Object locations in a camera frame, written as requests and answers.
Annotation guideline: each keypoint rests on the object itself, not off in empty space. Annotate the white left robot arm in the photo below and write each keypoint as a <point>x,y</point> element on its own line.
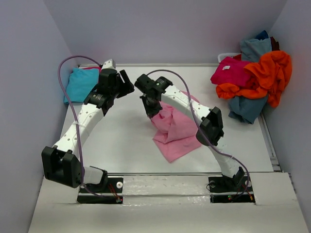
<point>63,162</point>

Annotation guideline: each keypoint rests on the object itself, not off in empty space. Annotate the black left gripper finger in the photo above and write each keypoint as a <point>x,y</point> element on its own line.
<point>125,91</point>
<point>126,81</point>

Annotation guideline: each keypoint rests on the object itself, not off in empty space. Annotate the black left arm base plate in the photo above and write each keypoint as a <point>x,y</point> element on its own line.
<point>110,194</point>

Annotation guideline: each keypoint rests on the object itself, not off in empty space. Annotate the white laundry basket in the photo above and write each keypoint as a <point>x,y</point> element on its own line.
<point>222,56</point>

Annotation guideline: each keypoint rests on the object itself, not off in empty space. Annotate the light pink t-shirt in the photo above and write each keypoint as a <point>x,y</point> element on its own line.
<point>176,133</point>

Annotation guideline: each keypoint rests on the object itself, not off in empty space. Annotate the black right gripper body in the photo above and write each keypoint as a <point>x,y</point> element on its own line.
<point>152,107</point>

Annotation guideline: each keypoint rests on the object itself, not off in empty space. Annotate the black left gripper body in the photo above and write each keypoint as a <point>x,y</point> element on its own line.
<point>115,90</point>

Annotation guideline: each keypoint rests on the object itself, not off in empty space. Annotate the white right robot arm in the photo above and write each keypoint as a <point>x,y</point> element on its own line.
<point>209,122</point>

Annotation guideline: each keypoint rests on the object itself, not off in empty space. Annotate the folded magenta t-shirt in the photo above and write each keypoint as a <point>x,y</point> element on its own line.
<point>89,68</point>

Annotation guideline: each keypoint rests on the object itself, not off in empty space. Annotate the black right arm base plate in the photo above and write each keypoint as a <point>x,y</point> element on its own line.
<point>232,191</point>

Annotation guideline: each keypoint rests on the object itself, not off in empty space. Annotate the crumpled magenta t-shirt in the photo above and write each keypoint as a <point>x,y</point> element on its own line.
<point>231,70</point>

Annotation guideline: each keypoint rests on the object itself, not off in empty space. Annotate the maroon t-shirt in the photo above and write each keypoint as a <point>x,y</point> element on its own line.
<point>274,44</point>

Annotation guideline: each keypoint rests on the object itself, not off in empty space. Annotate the dark blue t-shirt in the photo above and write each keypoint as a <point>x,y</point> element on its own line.
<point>262,35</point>

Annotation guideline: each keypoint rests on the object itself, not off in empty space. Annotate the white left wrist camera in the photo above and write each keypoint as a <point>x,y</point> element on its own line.
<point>108,65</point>

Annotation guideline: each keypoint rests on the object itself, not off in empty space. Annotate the folded turquoise t-shirt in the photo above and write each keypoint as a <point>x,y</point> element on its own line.
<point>81,83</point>

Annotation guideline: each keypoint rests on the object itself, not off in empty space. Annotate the crumpled orange t-shirt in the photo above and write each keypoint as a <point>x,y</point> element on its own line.
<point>268,78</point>

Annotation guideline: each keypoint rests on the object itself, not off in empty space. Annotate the grey-blue t-shirt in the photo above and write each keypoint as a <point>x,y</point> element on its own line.
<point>253,49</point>

